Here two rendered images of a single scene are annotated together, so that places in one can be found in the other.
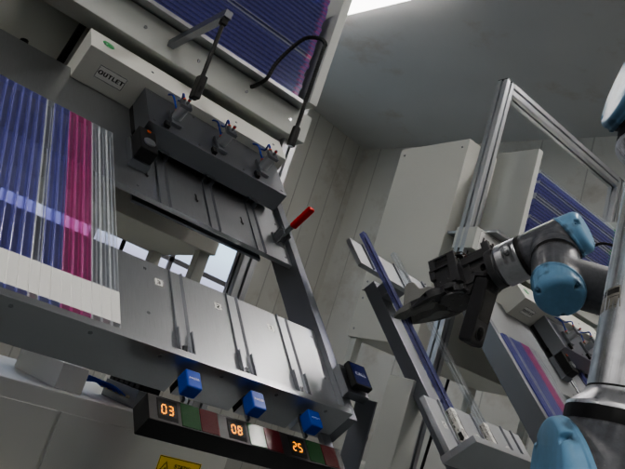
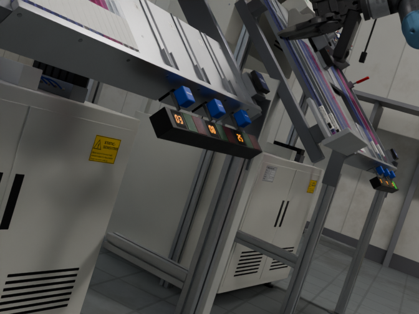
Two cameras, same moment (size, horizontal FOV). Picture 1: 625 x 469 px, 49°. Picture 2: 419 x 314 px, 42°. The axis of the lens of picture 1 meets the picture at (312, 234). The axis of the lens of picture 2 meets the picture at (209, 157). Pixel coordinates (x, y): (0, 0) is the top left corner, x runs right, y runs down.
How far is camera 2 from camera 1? 42 cm
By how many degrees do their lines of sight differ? 30
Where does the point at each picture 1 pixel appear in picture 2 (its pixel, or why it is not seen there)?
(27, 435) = (8, 126)
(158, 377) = (158, 91)
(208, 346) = (180, 63)
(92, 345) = (125, 70)
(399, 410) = not seen: hidden behind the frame
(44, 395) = (17, 93)
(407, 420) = (272, 108)
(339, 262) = not seen: outside the picture
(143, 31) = not seen: outside the picture
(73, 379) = (31, 78)
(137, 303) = (134, 28)
